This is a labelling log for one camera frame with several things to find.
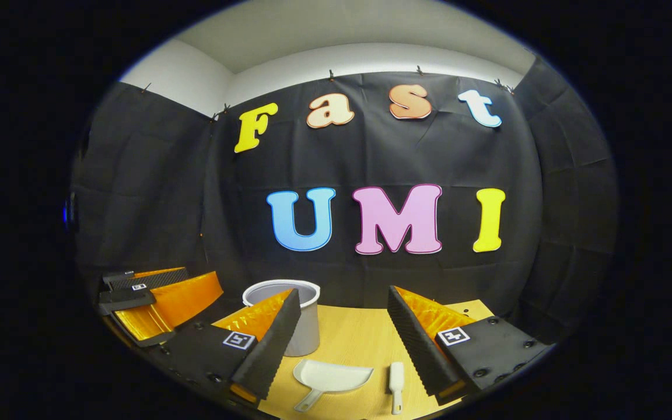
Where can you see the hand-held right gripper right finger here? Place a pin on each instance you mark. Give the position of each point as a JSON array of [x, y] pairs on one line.
[[417, 344]]

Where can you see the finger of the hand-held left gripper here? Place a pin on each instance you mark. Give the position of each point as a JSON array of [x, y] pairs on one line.
[[178, 300], [149, 279]]

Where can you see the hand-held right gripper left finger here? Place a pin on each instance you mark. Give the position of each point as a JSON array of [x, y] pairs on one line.
[[269, 344]]

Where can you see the small white broom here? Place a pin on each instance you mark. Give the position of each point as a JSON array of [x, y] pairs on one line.
[[396, 379]]

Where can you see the white garbage bin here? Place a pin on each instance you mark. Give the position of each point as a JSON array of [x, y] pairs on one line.
[[310, 326]]

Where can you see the white dustpan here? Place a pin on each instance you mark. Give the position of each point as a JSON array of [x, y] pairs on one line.
[[330, 376]]

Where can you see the black backdrop cloth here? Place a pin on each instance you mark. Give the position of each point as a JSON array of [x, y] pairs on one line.
[[342, 157]]

